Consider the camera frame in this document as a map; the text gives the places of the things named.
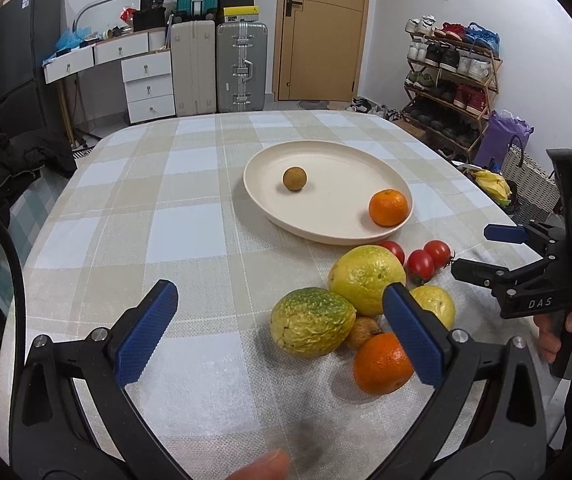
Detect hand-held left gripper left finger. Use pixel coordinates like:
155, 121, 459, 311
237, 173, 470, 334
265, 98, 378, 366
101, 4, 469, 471
8, 279, 179, 480

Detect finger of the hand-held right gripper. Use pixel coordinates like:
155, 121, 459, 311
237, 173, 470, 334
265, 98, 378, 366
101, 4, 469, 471
450, 256, 553, 295
484, 221, 567, 257

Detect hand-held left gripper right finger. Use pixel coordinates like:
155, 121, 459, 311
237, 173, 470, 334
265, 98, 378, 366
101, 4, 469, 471
382, 282, 552, 480

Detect small yellow-green passion fruit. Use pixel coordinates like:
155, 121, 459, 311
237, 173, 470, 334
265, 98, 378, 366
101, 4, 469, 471
408, 285, 457, 332

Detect red cherry tomato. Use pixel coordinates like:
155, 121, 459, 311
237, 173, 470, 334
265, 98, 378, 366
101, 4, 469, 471
377, 241, 405, 265
407, 249, 436, 281
424, 240, 453, 267

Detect large orange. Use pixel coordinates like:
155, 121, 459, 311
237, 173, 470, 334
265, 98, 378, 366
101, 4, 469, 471
352, 332, 415, 396

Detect oval brown longan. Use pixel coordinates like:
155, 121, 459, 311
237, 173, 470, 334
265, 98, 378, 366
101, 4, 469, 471
343, 316, 383, 352

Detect large yellow passion fruit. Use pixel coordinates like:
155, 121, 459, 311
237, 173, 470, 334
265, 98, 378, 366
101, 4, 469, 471
327, 245, 407, 316

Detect green mottled passion fruit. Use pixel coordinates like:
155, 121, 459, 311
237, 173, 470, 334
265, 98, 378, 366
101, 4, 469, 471
270, 287, 357, 358

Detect cream round plate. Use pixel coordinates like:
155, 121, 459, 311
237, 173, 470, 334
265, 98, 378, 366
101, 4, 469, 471
243, 141, 414, 246

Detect person's right hand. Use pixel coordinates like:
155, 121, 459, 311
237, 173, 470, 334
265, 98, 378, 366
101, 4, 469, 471
537, 308, 572, 363

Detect person's left hand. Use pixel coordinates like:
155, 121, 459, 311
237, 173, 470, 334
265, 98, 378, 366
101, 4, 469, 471
226, 449, 291, 480

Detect bunch of bananas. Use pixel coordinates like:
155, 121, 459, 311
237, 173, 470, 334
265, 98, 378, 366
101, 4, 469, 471
471, 169, 513, 201

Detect grey woven basket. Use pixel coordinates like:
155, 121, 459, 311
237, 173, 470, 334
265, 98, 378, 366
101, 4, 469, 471
501, 144, 562, 223

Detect purple bag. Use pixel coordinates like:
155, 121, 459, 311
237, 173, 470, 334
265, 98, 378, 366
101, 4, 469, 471
473, 110, 534, 171

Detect small mandarin orange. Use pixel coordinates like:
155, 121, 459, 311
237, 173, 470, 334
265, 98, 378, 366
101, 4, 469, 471
369, 189, 411, 227

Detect beige checked tablecloth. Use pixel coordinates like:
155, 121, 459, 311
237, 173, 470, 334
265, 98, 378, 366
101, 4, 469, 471
0, 110, 567, 480

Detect wooden shoe rack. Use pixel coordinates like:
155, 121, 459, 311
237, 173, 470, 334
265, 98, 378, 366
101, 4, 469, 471
401, 17, 504, 161

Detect rows of assorted shoes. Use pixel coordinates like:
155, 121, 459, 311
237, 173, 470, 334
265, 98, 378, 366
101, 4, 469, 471
403, 16, 501, 146

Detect scattered sneakers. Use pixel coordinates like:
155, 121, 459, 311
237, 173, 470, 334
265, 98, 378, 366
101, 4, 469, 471
343, 96, 407, 122

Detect round brown longan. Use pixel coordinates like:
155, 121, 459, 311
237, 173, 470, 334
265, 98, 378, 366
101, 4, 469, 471
283, 166, 308, 192

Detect black jacket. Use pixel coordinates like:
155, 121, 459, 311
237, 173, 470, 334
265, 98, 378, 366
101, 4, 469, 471
0, 127, 76, 271

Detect grey door mat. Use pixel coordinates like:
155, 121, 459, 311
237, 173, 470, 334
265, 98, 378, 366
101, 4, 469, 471
296, 100, 347, 111

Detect white desk with drawers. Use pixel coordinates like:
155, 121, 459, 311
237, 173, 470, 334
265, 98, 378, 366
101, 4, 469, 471
43, 27, 177, 125

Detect beige suitcase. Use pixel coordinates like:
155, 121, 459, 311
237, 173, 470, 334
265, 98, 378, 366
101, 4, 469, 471
171, 20, 217, 117

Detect wooden door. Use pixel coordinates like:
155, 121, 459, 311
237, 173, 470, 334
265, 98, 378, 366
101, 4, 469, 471
274, 0, 371, 103

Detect silver suitcase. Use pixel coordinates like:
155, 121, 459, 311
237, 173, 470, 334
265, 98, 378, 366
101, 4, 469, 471
216, 21, 269, 113

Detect dark grey refrigerator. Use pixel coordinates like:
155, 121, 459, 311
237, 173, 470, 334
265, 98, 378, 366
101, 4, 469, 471
0, 0, 64, 136

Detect blue plastic bag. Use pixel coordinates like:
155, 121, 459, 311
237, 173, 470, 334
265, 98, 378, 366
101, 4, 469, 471
56, 27, 91, 53

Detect yellow black box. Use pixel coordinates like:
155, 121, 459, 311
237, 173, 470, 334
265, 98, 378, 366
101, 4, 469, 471
217, 5, 261, 23

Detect grey curved tube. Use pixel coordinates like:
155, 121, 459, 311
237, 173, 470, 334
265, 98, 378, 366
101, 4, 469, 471
73, 0, 139, 31

